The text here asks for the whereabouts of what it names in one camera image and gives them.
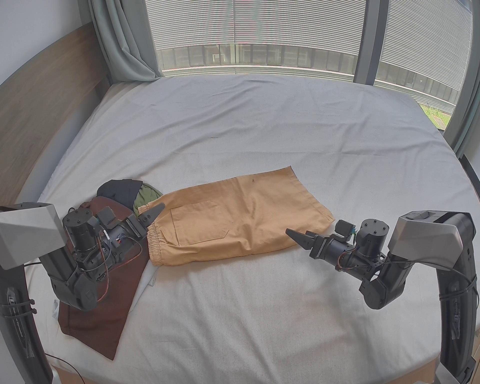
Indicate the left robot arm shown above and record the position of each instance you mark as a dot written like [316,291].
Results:
[26,232]

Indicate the long grey-green curtain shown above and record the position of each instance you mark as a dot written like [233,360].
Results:
[123,48]

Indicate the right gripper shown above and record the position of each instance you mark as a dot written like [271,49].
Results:
[332,249]

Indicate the window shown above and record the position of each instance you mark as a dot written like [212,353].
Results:
[262,33]

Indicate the dark brown shorts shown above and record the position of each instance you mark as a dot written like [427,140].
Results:
[101,322]

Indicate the white garment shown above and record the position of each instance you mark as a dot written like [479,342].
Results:
[146,285]

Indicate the tan shorts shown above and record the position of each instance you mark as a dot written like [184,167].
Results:
[243,217]

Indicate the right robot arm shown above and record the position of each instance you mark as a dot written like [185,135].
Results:
[427,240]

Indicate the olive green garment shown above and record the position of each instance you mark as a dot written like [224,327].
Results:
[148,197]

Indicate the black garment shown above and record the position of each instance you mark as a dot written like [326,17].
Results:
[116,191]

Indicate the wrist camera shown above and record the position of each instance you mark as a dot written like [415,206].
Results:
[345,229]
[108,216]

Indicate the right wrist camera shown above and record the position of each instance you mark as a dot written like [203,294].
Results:
[345,229]

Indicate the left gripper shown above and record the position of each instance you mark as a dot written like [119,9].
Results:
[132,229]

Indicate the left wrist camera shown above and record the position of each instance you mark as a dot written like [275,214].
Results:
[108,216]

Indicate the bed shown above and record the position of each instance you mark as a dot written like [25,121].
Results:
[281,131]

